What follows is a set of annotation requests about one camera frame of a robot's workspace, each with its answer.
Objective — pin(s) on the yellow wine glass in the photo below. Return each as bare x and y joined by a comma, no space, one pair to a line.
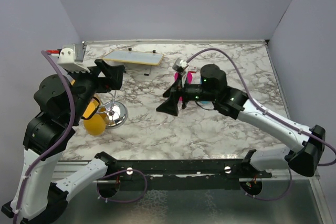
95,125
90,108

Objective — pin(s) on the yellow wine glass rear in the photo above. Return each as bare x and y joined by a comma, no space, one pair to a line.
90,108

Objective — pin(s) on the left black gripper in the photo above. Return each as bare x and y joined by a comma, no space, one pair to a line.
113,78

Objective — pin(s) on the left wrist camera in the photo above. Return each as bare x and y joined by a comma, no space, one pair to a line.
70,57

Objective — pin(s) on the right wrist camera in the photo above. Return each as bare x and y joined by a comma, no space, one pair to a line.
180,66

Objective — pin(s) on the yellow framed whiteboard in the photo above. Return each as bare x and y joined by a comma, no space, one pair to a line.
135,62

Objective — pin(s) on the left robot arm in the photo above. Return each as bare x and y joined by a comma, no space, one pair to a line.
62,105

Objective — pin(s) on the yellow wine glass front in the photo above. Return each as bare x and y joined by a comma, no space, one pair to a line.
95,125

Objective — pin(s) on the pink plastic wine glass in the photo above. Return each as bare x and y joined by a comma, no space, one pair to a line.
184,78

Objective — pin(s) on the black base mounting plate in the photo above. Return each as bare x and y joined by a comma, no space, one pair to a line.
180,174

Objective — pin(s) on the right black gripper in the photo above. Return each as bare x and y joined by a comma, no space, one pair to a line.
170,105

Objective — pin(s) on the red card box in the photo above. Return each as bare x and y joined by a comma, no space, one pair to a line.
192,70

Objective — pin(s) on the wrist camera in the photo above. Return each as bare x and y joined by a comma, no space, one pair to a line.
180,66
70,57

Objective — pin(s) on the chrome wine glass rack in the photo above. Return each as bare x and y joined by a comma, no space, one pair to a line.
113,112

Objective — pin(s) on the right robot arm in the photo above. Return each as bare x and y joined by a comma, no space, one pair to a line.
303,145

